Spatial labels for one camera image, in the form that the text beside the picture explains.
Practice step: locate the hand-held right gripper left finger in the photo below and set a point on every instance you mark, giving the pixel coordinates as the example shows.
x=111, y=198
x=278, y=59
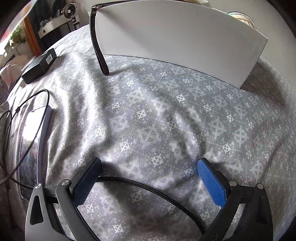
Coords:
x=84, y=185

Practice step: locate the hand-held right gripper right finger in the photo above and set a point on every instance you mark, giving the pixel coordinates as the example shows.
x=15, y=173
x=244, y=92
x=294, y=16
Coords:
x=211, y=183

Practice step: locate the white cardboard box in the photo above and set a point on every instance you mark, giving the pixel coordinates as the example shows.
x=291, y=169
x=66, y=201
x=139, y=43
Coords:
x=175, y=39

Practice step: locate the smartphone in purple case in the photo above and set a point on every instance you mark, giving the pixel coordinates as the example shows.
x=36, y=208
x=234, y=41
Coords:
x=32, y=150

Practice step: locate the black box with barcode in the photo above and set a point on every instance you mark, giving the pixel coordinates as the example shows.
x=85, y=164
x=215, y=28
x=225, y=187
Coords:
x=39, y=67

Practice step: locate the brown patterned zip pouch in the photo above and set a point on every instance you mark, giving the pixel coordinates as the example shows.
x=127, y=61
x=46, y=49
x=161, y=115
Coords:
x=99, y=55

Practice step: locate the pale towel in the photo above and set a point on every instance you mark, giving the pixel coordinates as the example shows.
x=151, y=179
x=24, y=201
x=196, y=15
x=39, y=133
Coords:
x=11, y=69

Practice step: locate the orange brown curtain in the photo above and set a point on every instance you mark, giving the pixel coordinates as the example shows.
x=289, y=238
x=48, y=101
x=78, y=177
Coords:
x=33, y=37

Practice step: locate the purple printed cup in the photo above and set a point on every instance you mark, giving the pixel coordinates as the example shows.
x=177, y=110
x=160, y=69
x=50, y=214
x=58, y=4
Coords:
x=241, y=18

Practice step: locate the white standing fan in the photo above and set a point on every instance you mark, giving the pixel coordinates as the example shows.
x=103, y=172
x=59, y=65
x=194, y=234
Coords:
x=69, y=9

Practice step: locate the dark blue curtain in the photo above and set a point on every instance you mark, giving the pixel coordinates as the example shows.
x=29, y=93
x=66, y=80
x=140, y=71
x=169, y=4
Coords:
x=38, y=12

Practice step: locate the white wall shelf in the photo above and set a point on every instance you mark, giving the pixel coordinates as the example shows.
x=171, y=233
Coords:
x=57, y=25

